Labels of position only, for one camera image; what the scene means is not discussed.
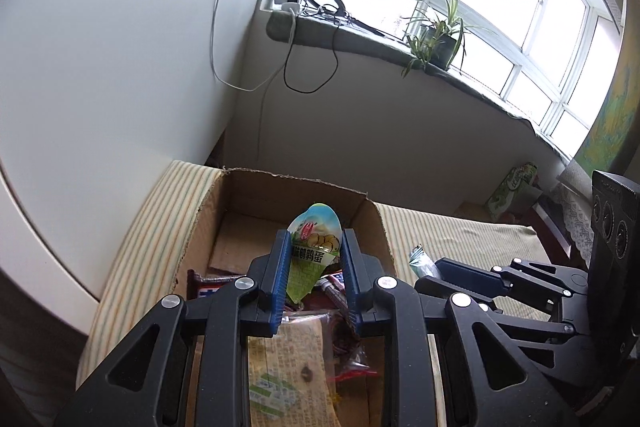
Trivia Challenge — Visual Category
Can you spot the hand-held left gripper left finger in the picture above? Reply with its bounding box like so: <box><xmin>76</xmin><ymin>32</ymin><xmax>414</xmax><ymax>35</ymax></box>
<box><xmin>52</xmin><ymin>229</ymin><xmax>293</xmax><ymax>427</ymax></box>

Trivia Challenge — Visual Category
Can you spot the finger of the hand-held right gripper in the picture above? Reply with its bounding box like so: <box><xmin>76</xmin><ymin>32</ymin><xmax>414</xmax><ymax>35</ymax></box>
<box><xmin>415</xmin><ymin>258</ymin><xmax>577</xmax><ymax>344</ymax></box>
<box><xmin>491</xmin><ymin>258</ymin><xmax>589</xmax><ymax>304</ymax></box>

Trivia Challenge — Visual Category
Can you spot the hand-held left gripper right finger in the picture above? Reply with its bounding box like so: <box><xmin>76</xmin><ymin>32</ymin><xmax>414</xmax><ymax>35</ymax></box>
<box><xmin>341</xmin><ymin>229</ymin><xmax>581</xmax><ymax>427</ymax></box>

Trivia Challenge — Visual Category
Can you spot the blue white snack wrapper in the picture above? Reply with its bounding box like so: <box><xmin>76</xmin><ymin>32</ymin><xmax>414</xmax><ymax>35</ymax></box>
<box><xmin>319</xmin><ymin>271</ymin><xmax>347</xmax><ymax>309</ymax></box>

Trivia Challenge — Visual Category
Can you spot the green egg-print snack packet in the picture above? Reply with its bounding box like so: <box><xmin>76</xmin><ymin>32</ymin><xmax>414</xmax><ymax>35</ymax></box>
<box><xmin>286</xmin><ymin>203</ymin><xmax>345</xmax><ymax>305</ymax></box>

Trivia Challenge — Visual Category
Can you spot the green white snack packet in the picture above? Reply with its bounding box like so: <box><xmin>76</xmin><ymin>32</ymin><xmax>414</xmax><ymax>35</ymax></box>
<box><xmin>409</xmin><ymin>244</ymin><xmax>437</xmax><ymax>279</ymax></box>

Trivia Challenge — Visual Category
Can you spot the clear red-edged snack packet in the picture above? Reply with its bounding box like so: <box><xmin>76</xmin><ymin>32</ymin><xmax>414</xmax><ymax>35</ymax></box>
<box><xmin>325</xmin><ymin>311</ymin><xmax>379</xmax><ymax>382</ymax></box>

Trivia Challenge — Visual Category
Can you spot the brown snack bar wrapper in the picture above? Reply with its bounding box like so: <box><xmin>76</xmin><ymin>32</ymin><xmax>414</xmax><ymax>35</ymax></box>
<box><xmin>187</xmin><ymin>269</ymin><xmax>247</xmax><ymax>303</ymax></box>

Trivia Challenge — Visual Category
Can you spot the yellow snack packet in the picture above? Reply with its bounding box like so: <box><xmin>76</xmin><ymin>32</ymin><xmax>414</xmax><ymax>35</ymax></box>
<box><xmin>247</xmin><ymin>311</ymin><xmax>341</xmax><ymax>427</ymax></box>

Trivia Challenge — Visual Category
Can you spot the cardboard box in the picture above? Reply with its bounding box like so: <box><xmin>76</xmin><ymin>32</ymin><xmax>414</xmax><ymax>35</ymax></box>
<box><xmin>175</xmin><ymin>166</ymin><xmax>396</xmax><ymax>427</ymax></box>

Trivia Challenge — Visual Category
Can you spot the white lace cloth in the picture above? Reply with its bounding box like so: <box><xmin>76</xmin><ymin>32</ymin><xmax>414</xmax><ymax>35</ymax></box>
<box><xmin>555</xmin><ymin>166</ymin><xmax>598</xmax><ymax>259</ymax></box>

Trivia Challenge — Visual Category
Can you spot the green printed box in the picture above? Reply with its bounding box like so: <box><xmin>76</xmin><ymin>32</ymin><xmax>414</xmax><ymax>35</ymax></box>
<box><xmin>487</xmin><ymin>162</ymin><xmax>542</xmax><ymax>223</ymax></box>

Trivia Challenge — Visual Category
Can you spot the striped mattress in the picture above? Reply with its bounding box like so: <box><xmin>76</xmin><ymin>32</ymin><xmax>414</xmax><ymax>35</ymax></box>
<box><xmin>75</xmin><ymin>159</ymin><xmax>543</xmax><ymax>427</ymax></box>

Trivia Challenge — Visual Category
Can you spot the potted spider plant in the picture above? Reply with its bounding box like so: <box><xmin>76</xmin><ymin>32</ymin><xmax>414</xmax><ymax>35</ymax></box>
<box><xmin>400</xmin><ymin>0</ymin><xmax>498</xmax><ymax>78</ymax></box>

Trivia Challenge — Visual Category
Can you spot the dark stone windowsill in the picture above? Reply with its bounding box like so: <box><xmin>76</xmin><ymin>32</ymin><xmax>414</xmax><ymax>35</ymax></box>
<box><xmin>266</xmin><ymin>9</ymin><xmax>576</xmax><ymax>158</ymax></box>

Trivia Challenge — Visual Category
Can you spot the black cable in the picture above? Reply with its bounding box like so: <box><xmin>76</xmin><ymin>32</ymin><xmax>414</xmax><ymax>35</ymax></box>
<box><xmin>283</xmin><ymin>19</ymin><xmax>341</xmax><ymax>94</ymax></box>

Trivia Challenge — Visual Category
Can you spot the white cable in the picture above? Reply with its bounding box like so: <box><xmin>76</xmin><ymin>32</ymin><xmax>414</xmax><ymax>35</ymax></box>
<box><xmin>209</xmin><ymin>0</ymin><xmax>297</xmax><ymax>168</ymax></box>

